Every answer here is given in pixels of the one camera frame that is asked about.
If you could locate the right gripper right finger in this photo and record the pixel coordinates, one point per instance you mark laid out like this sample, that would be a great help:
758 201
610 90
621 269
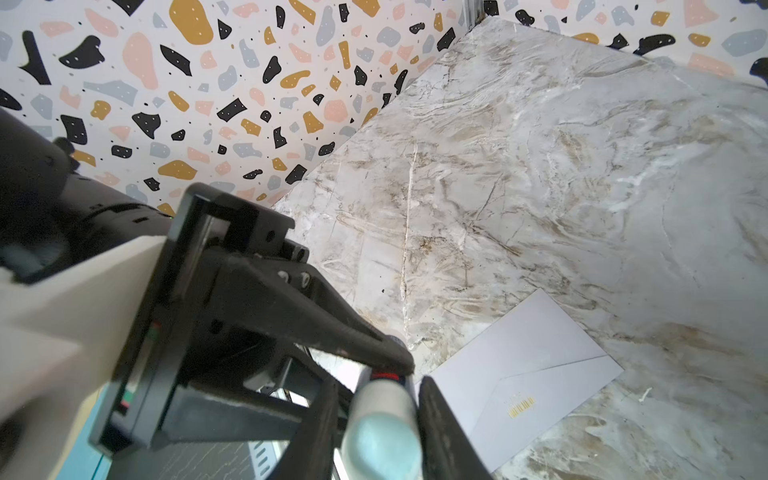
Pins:
447 452

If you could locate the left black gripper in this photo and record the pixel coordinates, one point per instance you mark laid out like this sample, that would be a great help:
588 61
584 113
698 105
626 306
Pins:
187 372

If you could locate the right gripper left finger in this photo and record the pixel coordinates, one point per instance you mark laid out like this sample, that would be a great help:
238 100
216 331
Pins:
310 452

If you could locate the blue white glue stick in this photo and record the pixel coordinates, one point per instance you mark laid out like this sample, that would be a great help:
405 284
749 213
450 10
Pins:
382 439

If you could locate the pale lilac envelope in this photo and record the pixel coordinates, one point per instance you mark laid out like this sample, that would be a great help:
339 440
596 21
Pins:
518 378

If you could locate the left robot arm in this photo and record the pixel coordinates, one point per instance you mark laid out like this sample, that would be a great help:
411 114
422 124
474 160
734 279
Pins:
53 218

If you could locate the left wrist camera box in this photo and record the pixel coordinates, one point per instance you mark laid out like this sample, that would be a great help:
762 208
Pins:
61 339

